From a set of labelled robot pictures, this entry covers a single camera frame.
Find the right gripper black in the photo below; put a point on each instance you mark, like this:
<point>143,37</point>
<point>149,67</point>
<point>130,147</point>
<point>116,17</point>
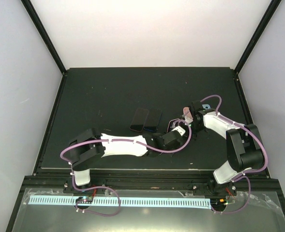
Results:
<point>195,136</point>

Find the pink cased phone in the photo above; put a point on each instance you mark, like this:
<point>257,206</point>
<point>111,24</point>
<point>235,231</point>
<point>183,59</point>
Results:
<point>186,112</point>

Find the light blue phone case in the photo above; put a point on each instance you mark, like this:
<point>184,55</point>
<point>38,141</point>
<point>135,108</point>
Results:
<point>206,106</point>

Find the dark pink phone black screen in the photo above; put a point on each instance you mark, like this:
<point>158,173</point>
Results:
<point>173,125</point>

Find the blue phone black screen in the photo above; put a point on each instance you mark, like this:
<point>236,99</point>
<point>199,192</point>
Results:
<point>153,120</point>

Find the black phone pink edge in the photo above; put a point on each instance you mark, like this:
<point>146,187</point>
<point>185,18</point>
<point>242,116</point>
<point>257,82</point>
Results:
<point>139,119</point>

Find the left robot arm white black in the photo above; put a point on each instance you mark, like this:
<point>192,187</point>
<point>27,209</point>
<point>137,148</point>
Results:
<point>103,145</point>

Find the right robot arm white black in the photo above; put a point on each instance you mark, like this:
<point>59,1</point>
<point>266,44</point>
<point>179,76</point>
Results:
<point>244,149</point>

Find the right small circuit board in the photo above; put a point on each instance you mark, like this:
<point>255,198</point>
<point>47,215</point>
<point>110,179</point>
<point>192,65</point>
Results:
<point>224,201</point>

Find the small circuit board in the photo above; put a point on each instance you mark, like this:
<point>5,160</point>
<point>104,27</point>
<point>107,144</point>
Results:
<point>224,201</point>
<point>84,200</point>

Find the left small circuit board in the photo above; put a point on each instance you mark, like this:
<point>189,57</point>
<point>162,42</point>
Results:
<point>84,200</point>

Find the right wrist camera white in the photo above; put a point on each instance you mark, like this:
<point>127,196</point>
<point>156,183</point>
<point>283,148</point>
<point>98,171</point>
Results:
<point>188,117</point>

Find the white slotted cable duct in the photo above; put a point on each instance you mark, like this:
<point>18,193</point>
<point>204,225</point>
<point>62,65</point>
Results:
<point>123,202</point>

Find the right rear black frame post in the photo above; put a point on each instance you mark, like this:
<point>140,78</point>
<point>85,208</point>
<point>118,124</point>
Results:
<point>267,16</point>

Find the black frame post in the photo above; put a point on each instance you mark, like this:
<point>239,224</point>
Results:
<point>267,16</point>
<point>43,33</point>

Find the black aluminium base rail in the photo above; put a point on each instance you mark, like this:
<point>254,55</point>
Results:
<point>200,185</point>

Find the left rear black frame post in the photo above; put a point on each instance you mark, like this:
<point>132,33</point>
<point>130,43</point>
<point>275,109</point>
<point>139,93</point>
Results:
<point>43,33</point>

